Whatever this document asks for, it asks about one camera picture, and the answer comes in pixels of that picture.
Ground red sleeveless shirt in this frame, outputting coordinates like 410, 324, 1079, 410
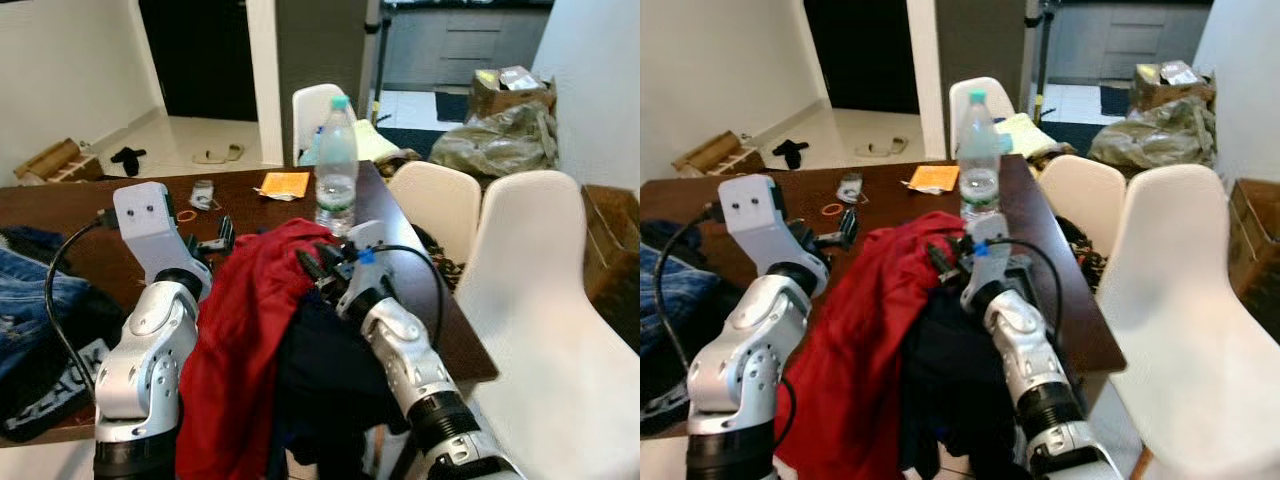
775, 210, 966, 480
175, 218, 346, 480

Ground blue denim shorts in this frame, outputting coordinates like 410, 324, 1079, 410
640, 240, 743, 376
0, 245, 96, 391

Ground orange paper packet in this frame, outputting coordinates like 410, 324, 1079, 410
258, 172, 311, 201
908, 165, 961, 193

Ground clear plastic water bottle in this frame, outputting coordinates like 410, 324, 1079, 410
957, 90, 1004, 223
314, 95, 361, 236

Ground leopard print cushion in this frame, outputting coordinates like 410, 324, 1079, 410
415, 225, 466, 291
1060, 215, 1106, 291

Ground white plastic chair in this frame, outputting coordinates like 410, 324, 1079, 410
292, 83, 373, 166
455, 170, 641, 480
387, 160, 483, 266
948, 77, 1016, 151
1037, 155, 1129, 256
1095, 163, 1280, 480

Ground pale yellow cloth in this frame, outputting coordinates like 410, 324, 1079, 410
995, 112, 1051, 161
345, 120, 401, 166

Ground black garment white lettering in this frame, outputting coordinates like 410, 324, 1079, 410
0, 285, 129, 443
640, 300, 706, 438

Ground olive green bag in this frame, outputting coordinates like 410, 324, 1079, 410
430, 100, 558, 179
1088, 95, 1216, 169

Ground black pole yellow band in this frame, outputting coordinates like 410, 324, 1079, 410
1025, 0, 1056, 121
365, 0, 393, 126

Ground grey kitchen cabinet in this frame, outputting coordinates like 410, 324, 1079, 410
1045, 0, 1211, 86
385, 5, 551, 91

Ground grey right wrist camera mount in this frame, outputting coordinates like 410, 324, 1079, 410
960, 212, 1016, 301
340, 220, 389, 301

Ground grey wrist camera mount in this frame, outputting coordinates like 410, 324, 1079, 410
340, 220, 389, 301
112, 181, 201, 291
718, 174, 816, 286
960, 212, 1016, 301

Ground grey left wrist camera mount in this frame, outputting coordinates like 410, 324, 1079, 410
112, 181, 201, 291
718, 174, 816, 286

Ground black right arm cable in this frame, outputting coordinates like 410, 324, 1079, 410
370, 245, 446, 351
985, 238, 1066, 341

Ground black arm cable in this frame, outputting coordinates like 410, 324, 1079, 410
370, 245, 446, 351
652, 205, 736, 386
985, 238, 1066, 341
43, 210, 126, 401

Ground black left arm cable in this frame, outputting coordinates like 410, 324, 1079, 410
652, 205, 736, 386
43, 210, 126, 401

